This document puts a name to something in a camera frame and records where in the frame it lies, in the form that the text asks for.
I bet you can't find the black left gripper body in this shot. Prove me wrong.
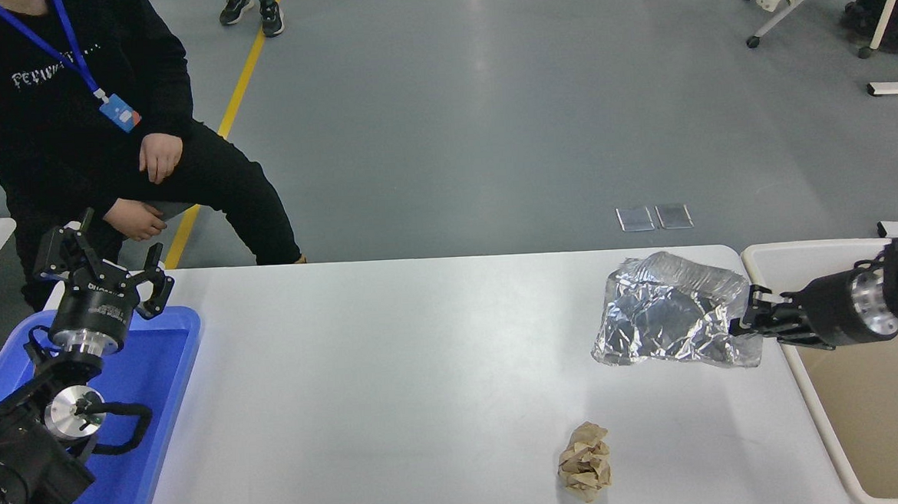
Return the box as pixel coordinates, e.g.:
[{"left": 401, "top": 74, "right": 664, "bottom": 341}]
[{"left": 47, "top": 261, "right": 145, "bottom": 352}]

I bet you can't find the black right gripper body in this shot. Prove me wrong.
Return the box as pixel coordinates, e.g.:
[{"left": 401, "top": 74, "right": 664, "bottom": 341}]
[{"left": 800, "top": 268, "right": 870, "bottom": 349}]

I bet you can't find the foil tray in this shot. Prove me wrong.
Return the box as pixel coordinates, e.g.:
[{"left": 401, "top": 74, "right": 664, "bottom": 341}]
[{"left": 586, "top": 246, "right": 764, "bottom": 376}]

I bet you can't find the tan paper ball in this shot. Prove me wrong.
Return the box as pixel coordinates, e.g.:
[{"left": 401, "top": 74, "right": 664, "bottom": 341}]
[{"left": 556, "top": 420, "right": 615, "bottom": 504}]

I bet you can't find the person's right hand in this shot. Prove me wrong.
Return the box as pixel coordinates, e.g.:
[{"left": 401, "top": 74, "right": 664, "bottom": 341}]
[{"left": 103, "top": 196, "right": 169, "bottom": 243}]

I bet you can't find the person's left hand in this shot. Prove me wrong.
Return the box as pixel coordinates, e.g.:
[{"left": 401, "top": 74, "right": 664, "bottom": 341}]
[{"left": 139, "top": 132, "right": 185, "bottom": 184}]

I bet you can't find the blue plastic tray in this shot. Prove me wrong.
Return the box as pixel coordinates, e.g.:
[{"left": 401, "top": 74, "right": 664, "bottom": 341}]
[{"left": 0, "top": 304, "right": 211, "bottom": 504}]

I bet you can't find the large pale plastic bin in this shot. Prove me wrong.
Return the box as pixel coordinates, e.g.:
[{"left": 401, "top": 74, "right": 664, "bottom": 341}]
[{"left": 739, "top": 235, "right": 898, "bottom": 504}]

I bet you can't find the metal floor plate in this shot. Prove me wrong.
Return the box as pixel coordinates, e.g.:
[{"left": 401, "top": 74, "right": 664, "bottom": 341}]
[
  {"left": 616, "top": 206, "right": 655, "bottom": 232},
  {"left": 654, "top": 203, "right": 694, "bottom": 230}
]

